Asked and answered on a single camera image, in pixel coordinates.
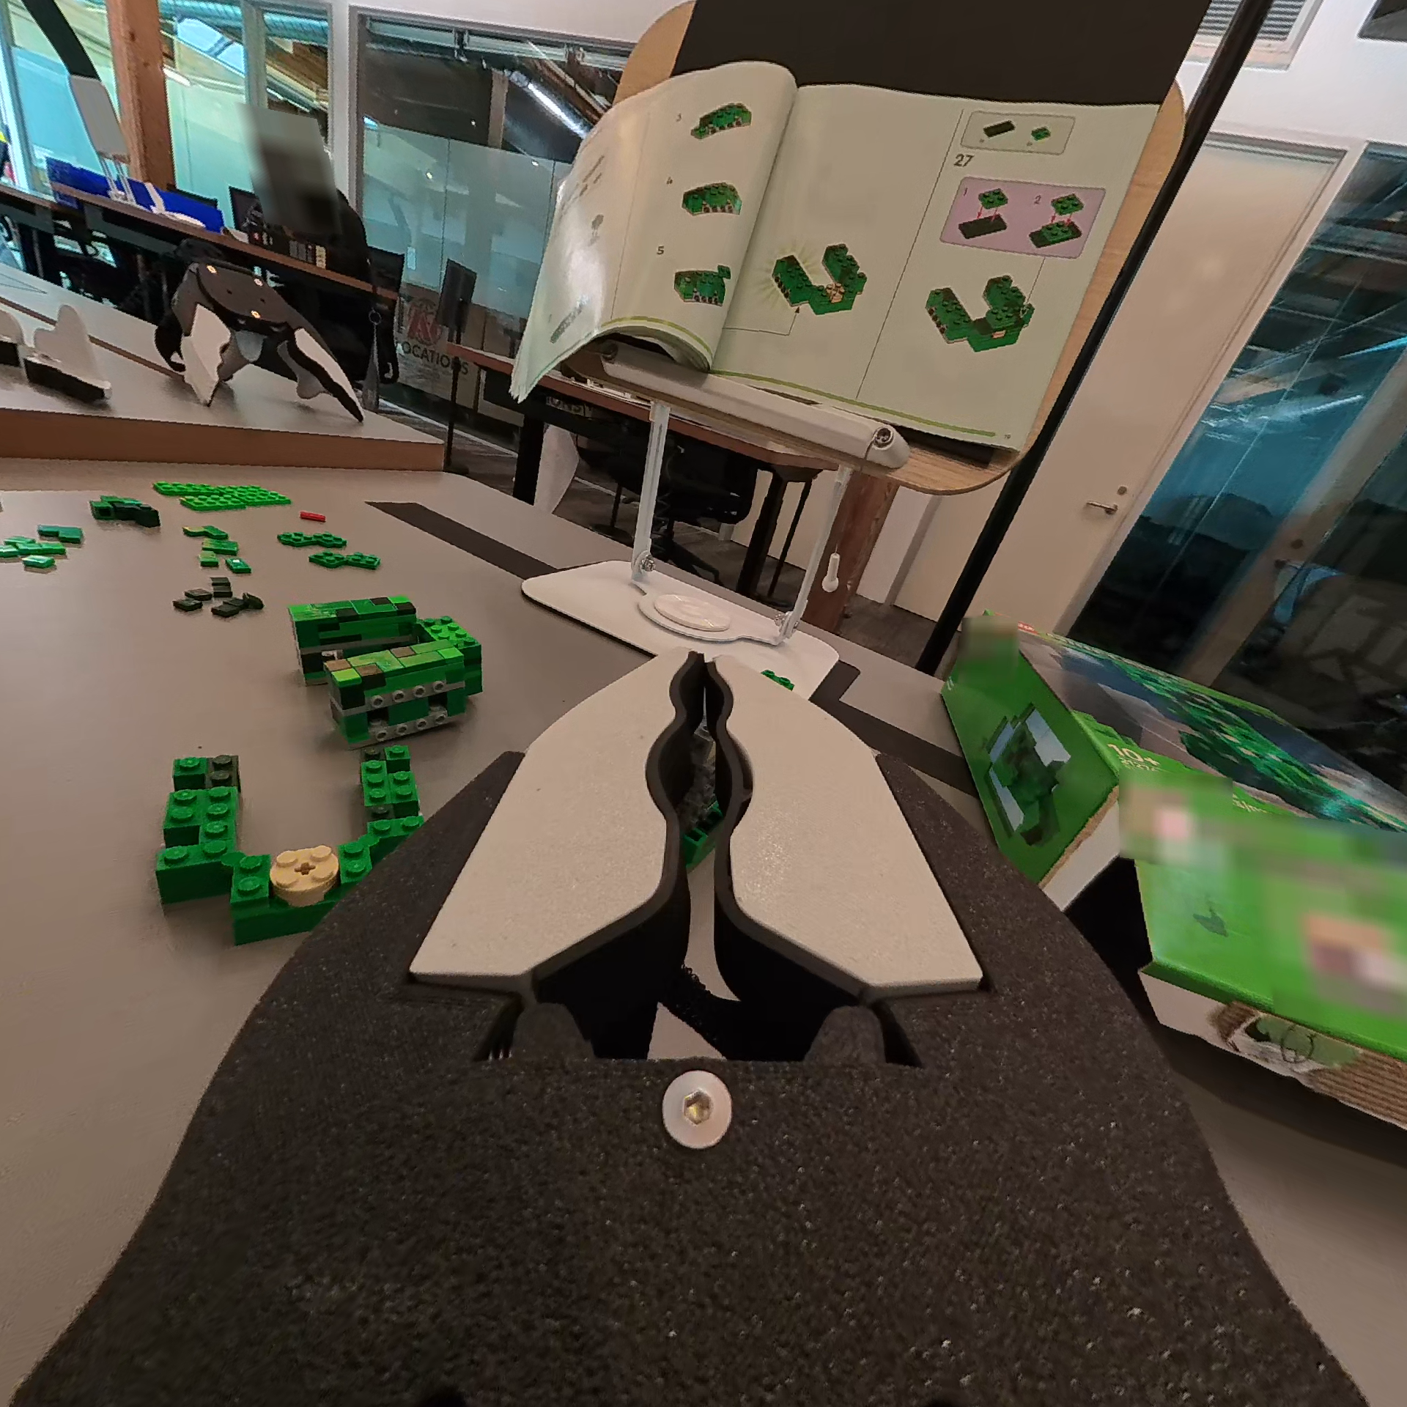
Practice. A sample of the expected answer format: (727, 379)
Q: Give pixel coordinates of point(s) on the green and grey brick build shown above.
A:
(396, 676)

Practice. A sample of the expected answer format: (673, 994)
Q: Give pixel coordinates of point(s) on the cluster of small green plates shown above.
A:
(217, 547)
(44, 547)

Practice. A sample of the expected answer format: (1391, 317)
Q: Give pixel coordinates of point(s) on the green toy set box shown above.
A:
(1011, 758)

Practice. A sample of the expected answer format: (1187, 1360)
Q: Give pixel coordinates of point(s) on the black office chair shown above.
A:
(704, 494)

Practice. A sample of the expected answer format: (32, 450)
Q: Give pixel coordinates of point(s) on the grey desk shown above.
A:
(88, 714)

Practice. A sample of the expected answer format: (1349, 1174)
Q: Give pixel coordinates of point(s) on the white door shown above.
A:
(1220, 384)

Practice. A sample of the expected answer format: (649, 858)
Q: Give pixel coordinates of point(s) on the small green brick piece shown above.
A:
(701, 845)

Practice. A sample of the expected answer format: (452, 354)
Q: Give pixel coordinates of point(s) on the black monitor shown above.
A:
(457, 302)

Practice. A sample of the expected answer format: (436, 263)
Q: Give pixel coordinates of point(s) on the white book stand wooden board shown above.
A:
(594, 594)

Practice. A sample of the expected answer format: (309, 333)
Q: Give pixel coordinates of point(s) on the grey side table wooden edge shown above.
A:
(132, 412)

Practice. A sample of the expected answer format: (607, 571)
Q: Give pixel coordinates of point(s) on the stack of bright green plates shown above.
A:
(226, 497)

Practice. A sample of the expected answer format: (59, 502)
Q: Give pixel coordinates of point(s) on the group of dark green tiles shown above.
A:
(230, 604)

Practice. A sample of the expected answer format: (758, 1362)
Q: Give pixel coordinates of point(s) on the green jagged plate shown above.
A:
(311, 538)
(345, 560)

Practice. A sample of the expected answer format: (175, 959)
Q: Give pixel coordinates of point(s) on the dark green brick cluster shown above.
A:
(123, 512)

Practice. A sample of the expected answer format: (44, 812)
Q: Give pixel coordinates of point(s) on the white wedge-shaped part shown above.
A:
(9, 336)
(68, 346)

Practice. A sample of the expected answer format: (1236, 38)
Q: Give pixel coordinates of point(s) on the black slanted pole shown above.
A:
(979, 572)

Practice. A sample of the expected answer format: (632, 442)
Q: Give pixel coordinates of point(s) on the spare black and white gripper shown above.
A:
(242, 299)

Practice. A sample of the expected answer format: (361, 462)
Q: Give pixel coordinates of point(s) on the open building instruction booklet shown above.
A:
(880, 230)

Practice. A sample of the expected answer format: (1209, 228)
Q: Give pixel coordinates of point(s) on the green U-shaped brick assembly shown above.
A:
(198, 842)

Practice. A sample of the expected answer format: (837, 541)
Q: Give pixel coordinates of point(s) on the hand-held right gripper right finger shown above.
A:
(836, 858)

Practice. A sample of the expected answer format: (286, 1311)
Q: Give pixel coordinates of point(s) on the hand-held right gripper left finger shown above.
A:
(572, 846)

